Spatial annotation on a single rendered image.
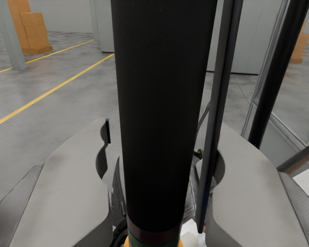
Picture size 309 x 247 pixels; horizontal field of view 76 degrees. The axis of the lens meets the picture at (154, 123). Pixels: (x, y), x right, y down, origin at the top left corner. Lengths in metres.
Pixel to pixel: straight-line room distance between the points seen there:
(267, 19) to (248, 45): 0.63
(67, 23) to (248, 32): 10.99
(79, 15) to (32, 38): 5.92
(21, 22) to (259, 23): 7.13
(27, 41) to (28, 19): 0.72
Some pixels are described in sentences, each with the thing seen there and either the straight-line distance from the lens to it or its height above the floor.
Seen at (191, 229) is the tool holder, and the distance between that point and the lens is 0.21.
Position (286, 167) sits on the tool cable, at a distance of 0.29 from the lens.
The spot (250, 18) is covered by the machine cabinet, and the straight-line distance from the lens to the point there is 5.71.
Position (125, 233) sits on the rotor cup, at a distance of 0.39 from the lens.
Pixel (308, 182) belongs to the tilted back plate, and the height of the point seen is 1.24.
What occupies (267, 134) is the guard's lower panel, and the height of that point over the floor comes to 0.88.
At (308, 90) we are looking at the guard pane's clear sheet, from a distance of 1.20.
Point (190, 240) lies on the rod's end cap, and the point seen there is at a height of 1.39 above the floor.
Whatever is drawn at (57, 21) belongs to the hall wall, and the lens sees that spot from 14.64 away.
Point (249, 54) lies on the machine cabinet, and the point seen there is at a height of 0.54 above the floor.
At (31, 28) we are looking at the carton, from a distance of 8.36.
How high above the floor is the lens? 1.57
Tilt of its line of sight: 31 degrees down
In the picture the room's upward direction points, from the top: 2 degrees clockwise
